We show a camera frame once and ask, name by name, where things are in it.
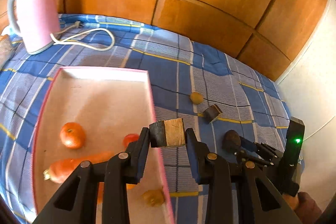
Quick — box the orange mandarin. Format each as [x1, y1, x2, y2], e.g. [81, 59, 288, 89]
[59, 122, 86, 149]
[97, 182, 136, 205]

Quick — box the small red tomato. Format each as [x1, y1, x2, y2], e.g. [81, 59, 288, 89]
[123, 134, 139, 149]

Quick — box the dark round fruit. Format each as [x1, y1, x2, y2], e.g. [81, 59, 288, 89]
[222, 130, 241, 153]

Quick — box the dark cut wood block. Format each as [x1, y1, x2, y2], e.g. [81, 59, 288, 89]
[203, 104, 222, 123]

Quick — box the blue plaid tablecloth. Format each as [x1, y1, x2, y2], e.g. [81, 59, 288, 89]
[1, 14, 290, 223]

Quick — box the white kettle power cord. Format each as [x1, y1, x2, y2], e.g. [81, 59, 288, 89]
[49, 20, 116, 52]

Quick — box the tan cut wood block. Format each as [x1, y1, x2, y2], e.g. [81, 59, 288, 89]
[149, 118, 186, 148]

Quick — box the pink white shallow tray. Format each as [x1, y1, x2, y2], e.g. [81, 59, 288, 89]
[31, 65, 176, 224]

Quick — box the person right hand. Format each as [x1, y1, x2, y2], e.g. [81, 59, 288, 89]
[282, 192, 322, 224]

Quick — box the silver ornate tissue box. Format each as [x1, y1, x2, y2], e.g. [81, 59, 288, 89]
[0, 35, 15, 68]

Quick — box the pink electric kettle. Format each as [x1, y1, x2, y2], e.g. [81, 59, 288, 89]
[7, 0, 60, 55]

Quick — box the orange carrot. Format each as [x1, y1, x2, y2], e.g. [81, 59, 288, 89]
[43, 151, 114, 184]

